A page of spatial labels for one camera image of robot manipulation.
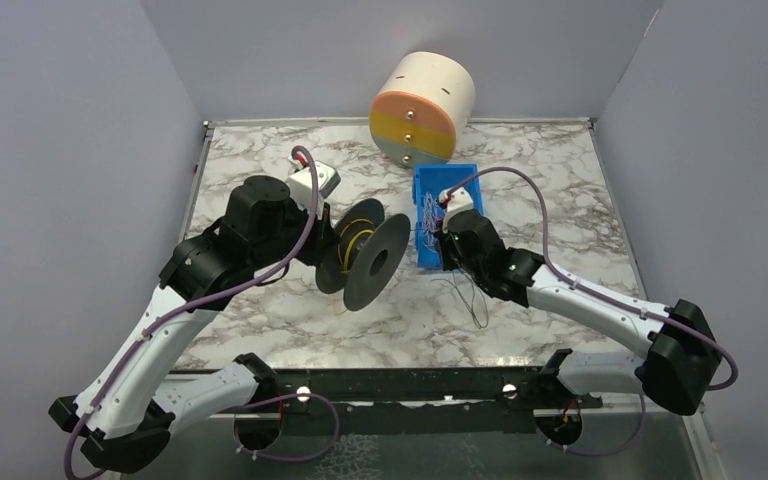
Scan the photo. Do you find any yellow wire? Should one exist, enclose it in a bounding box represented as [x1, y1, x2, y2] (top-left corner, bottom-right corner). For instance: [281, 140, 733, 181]
[336, 218, 375, 316]

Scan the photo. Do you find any black cable spool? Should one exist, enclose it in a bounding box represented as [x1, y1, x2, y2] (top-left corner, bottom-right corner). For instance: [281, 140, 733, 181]
[315, 198, 411, 311]

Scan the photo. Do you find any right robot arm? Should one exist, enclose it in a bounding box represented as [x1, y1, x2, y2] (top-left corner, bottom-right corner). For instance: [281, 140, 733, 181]
[434, 209, 723, 416]

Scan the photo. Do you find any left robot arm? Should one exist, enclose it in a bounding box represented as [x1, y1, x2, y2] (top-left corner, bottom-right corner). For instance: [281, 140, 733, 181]
[49, 167, 340, 478]

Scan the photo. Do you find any blue plastic bin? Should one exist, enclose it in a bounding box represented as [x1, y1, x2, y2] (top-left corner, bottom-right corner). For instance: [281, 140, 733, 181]
[412, 164, 478, 270]

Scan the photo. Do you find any cream cylindrical drawer container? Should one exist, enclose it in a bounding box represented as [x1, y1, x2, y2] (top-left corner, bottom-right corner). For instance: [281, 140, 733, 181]
[368, 51, 476, 167]

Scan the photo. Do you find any white wire bundle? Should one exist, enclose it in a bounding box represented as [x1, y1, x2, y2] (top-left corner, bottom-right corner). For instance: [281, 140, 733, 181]
[421, 192, 448, 252]

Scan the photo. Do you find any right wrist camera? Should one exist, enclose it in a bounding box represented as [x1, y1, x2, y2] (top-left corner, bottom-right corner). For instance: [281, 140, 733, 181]
[438, 187, 474, 232]

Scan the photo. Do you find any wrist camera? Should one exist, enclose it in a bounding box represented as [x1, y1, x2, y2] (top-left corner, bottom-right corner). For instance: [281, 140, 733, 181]
[286, 162, 341, 211]
[438, 187, 474, 232]

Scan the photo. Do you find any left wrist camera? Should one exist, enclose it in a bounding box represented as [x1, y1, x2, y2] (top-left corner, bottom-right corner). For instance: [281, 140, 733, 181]
[286, 162, 341, 211]

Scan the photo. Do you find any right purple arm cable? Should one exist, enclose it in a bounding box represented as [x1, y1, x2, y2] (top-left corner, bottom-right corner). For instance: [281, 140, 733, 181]
[440, 165, 740, 458]

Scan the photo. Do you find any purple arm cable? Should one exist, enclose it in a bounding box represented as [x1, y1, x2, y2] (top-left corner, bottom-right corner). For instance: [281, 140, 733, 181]
[62, 145, 341, 480]
[440, 165, 740, 458]

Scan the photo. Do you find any aluminium frame rail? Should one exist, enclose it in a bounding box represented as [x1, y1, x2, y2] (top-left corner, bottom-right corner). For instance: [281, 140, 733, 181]
[592, 383, 702, 416]

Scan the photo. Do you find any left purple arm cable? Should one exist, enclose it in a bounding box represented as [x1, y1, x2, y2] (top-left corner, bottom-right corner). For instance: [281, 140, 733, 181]
[62, 145, 341, 480]

